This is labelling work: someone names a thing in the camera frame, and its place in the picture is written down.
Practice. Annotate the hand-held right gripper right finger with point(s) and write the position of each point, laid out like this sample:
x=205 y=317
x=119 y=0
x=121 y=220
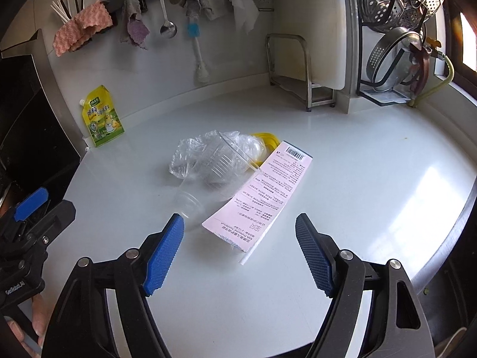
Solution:
x=315 y=257

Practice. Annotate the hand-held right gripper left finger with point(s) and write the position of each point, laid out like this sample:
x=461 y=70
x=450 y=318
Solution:
x=164 y=257

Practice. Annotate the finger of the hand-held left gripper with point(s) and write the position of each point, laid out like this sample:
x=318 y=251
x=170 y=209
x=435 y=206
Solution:
x=59 y=218
x=31 y=203

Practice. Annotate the small clear plastic cup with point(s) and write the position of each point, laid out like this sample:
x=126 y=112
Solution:
x=189 y=202

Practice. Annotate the pink carton box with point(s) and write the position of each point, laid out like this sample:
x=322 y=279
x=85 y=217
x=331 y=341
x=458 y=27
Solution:
x=261 y=201

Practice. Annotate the clear plastic bag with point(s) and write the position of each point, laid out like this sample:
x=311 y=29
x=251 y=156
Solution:
x=186 y=153

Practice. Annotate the large clear plastic cup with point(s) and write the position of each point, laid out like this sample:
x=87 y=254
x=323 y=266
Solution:
x=227 y=160

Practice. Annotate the person's left hand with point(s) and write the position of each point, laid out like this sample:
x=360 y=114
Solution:
x=39 y=317

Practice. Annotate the black kitchen appliance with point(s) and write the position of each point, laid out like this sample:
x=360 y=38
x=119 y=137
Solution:
x=29 y=119

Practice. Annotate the yellow seasoning pouch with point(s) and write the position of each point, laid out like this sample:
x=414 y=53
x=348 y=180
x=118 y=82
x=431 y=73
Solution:
x=102 y=119

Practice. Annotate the yellow plastic lid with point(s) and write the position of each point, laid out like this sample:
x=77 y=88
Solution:
x=266 y=143

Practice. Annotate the metal cutting board stand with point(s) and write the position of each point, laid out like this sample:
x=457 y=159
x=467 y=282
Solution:
x=298 y=89

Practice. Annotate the black lid rack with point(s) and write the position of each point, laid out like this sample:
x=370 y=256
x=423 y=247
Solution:
x=380 y=95

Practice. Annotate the pink dish cloth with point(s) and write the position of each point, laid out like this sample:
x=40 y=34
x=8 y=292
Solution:
x=80 y=26

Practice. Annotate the white chopsticks bundle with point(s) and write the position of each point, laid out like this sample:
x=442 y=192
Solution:
x=61 y=9

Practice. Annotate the grey and purple cloth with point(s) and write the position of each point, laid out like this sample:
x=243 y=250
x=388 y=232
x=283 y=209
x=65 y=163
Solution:
x=134 y=26

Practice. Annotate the metal rimmed pot lid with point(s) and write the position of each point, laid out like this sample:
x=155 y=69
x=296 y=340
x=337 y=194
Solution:
x=391 y=59

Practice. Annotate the hanging metal spoon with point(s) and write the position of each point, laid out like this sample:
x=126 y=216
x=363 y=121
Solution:
x=167 y=28

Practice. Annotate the blue silicone brush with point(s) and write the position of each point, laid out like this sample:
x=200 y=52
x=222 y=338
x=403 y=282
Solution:
x=193 y=31

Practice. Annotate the white cutting board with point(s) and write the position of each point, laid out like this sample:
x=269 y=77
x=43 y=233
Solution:
x=313 y=26

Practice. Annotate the orange gas valve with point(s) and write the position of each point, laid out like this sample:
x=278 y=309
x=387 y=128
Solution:
x=434 y=46

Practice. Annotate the dark framed window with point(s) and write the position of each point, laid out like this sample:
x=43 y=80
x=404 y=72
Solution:
x=465 y=63

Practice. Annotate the white rag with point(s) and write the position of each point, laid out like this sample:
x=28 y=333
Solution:
x=244 y=0

